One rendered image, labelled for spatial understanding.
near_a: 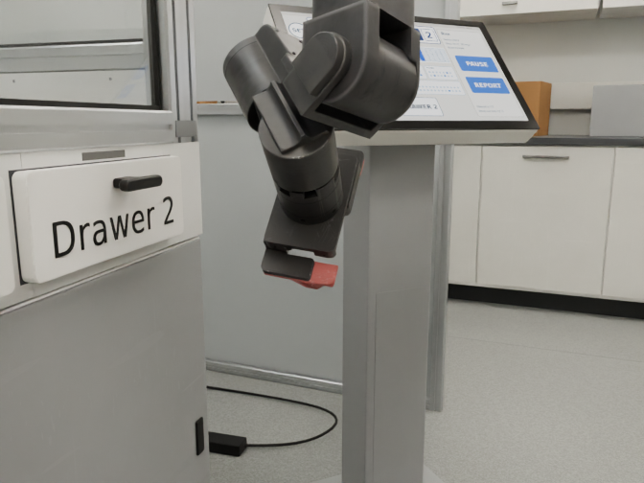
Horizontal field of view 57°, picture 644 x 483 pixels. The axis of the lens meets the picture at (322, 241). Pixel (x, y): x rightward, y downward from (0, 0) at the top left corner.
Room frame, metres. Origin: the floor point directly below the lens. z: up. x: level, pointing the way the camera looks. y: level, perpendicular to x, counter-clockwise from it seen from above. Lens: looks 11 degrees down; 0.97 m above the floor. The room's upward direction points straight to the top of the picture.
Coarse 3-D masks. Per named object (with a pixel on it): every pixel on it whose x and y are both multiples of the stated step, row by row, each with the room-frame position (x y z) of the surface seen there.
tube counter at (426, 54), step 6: (420, 48) 1.28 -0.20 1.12; (426, 48) 1.29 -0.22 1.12; (432, 48) 1.29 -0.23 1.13; (438, 48) 1.30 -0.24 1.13; (420, 54) 1.27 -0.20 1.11; (426, 54) 1.27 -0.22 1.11; (432, 54) 1.28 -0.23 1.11; (438, 54) 1.29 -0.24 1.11; (444, 54) 1.29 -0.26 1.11; (420, 60) 1.25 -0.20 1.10; (426, 60) 1.26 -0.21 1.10; (432, 60) 1.27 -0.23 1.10; (438, 60) 1.27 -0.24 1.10; (444, 60) 1.28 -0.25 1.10
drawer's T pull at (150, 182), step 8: (128, 176) 0.70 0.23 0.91; (136, 176) 0.70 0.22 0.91; (144, 176) 0.69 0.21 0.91; (152, 176) 0.70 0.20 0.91; (160, 176) 0.72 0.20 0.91; (120, 184) 0.66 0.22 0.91; (128, 184) 0.66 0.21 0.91; (136, 184) 0.67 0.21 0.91; (144, 184) 0.69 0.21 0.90; (152, 184) 0.70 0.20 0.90; (160, 184) 0.72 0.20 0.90
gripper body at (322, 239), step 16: (352, 160) 0.55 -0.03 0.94; (336, 176) 0.49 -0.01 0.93; (352, 176) 0.54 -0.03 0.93; (288, 192) 0.49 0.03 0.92; (304, 192) 0.48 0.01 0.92; (320, 192) 0.48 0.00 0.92; (336, 192) 0.50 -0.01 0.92; (272, 208) 0.53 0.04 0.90; (288, 208) 0.51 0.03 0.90; (304, 208) 0.49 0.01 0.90; (320, 208) 0.50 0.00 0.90; (336, 208) 0.52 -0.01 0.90; (272, 224) 0.52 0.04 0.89; (288, 224) 0.52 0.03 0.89; (304, 224) 0.52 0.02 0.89; (320, 224) 0.52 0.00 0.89; (336, 224) 0.52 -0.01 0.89; (272, 240) 0.51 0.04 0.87; (288, 240) 0.51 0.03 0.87; (304, 240) 0.51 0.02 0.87; (320, 240) 0.51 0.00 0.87; (336, 240) 0.51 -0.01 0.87; (320, 256) 0.51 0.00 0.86
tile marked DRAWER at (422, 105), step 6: (414, 102) 1.16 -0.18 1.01; (420, 102) 1.17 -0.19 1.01; (426, 102) 1.18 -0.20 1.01; (432, 102) 1.18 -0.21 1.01; (414, 108) 1.15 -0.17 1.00; (420, 108) 1.16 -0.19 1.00; (426, 108) 1.16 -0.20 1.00; (432, 108) 1.17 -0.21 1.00; (438, 108) 1.17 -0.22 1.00; (408, 114) 1.13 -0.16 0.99; (414, 114) 1.14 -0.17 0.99; (420, 114) 1.15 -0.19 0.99; (426, 114) 1.15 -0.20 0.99; (432, 114) 1.16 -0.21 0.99; (438, 114) 1.16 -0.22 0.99
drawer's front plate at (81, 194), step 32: (128, 160) 0.74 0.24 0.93; (160, 160) 0.79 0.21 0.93; (32, 192) 0.57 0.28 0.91; (64, 192) 0.61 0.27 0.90; (96, 192) 0.66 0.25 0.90; (128, 192) 0.72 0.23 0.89; (160, 192) 0.78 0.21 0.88; (32, 224) 0.56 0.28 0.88; (96, 224) 0.65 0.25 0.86; (128, 224) 0.71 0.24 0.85; (160, 224) 0.78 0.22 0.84; (32, 256) 0.56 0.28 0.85; (64, 256) 0.60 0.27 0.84; (96, 256) 0.65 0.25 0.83
